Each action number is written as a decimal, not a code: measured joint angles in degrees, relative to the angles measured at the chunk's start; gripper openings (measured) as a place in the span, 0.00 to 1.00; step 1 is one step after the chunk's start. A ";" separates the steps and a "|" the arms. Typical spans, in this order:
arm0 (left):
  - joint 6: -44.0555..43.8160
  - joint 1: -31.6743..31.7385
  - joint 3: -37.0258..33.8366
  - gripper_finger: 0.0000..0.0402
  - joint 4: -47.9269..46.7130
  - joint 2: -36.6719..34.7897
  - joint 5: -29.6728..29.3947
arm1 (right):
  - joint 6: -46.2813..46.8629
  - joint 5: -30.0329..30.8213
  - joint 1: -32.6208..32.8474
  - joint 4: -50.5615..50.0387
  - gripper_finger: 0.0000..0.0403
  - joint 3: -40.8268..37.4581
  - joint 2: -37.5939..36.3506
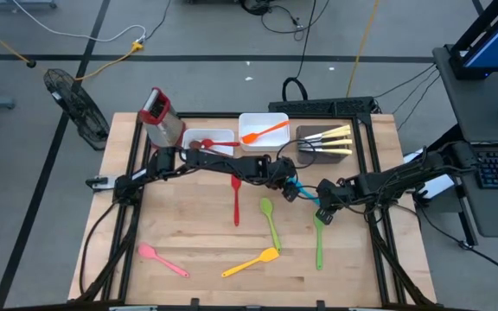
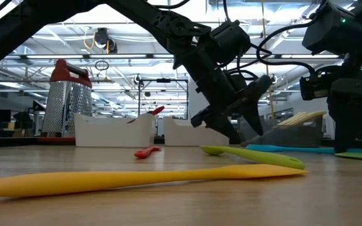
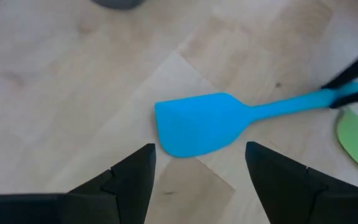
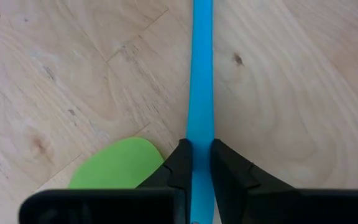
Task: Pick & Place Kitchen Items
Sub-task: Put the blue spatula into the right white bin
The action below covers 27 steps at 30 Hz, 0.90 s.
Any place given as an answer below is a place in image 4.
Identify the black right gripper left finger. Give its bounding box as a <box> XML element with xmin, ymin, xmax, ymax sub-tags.
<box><xmin>138</xmin><ymin>138</ymin><xmax>194</xmax><ymax>224</ymax></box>

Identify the green silicone spatula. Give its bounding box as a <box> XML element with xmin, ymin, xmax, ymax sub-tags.
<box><xmin>68</xmin><ymin>136</ymin><xmax>165</xmax><ymax>190</ymax></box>

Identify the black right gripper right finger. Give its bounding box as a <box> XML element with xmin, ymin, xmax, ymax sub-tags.
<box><xmin>211</xmin><ymin>139</ymin><xmax>296</xmax><ymax>224</ymax></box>

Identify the blue silicone spatula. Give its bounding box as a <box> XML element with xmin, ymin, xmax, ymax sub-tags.
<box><xmin>185</xmin><ymin>0</ymin><xmax>216</xmax><ymax>224</ymax></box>

